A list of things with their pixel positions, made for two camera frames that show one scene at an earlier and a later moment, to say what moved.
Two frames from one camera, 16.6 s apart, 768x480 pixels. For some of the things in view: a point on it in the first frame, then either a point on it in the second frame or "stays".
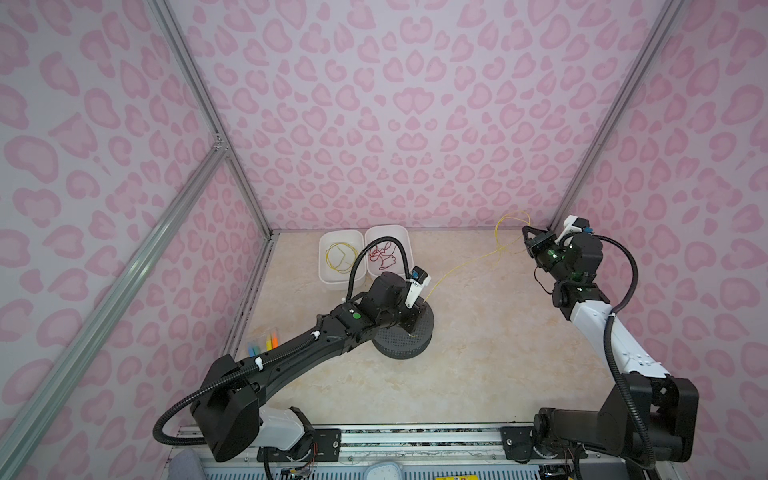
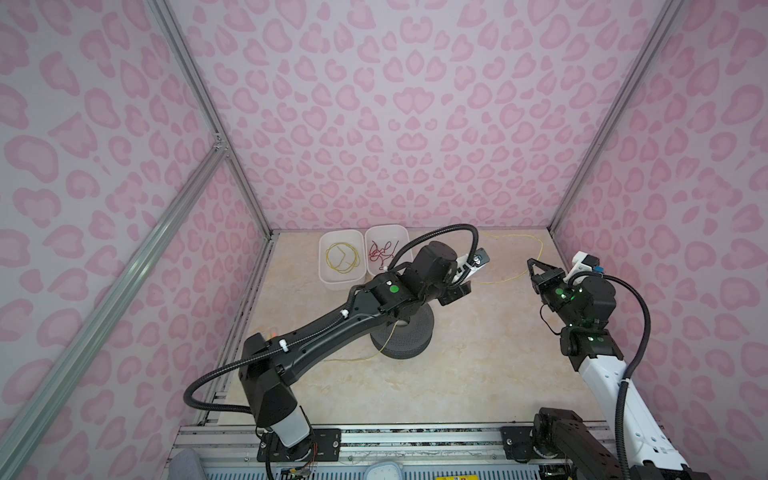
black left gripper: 416,312 -> 456,291
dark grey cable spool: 395,341 stays
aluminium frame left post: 204,93 stays
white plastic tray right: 387,255 stays
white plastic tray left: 338,251 stays
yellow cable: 493,250 -> 523,273
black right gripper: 535,247 -> 552,273
